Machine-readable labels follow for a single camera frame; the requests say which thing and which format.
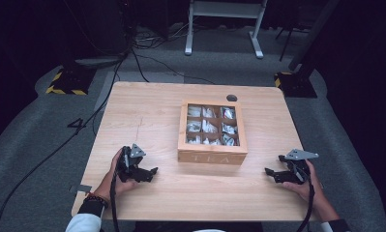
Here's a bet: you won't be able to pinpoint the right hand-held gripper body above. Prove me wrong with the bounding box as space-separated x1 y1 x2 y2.
283 148 319 186

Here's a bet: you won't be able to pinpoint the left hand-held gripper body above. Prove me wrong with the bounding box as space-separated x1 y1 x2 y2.
116 143 147 182

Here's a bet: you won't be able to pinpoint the wooden tea box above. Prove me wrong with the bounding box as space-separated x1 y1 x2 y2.
177 100 249 166

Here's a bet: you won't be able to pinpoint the person's right hand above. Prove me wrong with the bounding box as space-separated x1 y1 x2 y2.
282 159 327 207

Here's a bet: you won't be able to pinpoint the person's left hand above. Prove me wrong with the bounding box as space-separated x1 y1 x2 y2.
93 148 140 202

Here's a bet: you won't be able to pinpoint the grey tape strip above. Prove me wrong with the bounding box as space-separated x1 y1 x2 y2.
69 184 93 194

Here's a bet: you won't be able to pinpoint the pile of tea bags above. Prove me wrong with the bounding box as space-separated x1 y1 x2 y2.
186 105 239 147

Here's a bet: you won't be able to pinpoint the black yellow striped stand base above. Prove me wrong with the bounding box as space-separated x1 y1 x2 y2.
45 66 97 97
274 71 318 99

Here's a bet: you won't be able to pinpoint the black tripod legs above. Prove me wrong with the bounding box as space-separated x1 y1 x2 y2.
275 26 312 63

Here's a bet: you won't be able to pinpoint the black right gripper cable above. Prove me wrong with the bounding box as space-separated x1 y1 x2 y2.
296 178 316 232

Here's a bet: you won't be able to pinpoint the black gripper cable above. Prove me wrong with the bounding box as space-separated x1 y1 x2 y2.
108 172 121 232
296 178 316 232

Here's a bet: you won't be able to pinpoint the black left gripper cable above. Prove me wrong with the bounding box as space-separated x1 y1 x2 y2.
108 172 121 232

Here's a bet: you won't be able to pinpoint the beaded bracelet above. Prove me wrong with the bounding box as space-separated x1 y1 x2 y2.
83 191 110 208

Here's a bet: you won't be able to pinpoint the long black floor cable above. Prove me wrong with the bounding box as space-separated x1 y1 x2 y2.
0 57 126 232

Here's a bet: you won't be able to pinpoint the thin black floor cable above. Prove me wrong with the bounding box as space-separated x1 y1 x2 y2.
130 47 216 86

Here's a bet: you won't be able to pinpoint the bundle of floor cables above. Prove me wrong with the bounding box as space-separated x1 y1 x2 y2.
132 21 194 50

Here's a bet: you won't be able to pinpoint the dark metal stand post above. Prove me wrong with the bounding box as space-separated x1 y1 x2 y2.
288 0 341 73

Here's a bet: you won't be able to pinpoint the white desk frame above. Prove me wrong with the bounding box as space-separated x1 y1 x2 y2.
184 0 268 60

